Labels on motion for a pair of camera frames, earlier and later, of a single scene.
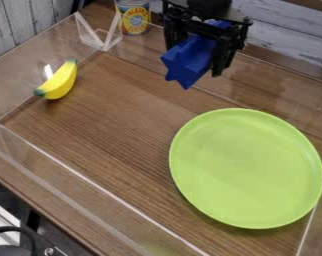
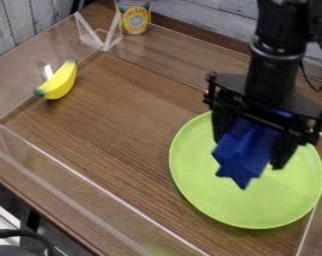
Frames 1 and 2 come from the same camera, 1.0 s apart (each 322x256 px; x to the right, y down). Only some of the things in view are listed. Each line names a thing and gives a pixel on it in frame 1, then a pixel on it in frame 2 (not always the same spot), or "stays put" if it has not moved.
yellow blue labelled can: (135, 16) stays put
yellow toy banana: (58, 86) stays put
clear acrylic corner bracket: (101, 39) stays put
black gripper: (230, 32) -> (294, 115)
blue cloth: (190, 57) -> (245, 150)
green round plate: (246, 168) stays put
